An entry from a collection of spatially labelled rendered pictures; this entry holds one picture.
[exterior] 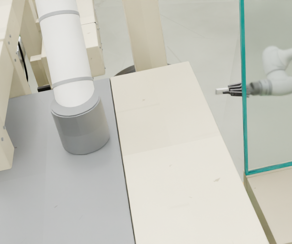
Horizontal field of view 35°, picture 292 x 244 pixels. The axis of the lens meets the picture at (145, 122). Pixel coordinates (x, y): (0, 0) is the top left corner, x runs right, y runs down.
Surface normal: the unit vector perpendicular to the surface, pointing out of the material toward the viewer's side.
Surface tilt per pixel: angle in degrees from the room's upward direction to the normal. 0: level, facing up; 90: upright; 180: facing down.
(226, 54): 0
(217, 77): 0
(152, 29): 90
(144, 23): 90
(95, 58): 90
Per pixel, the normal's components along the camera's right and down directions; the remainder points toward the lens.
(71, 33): 0.53, -0.15
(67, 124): -0.25, 0.62
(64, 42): 0.12, -0.07
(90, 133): 0.51, 0.47
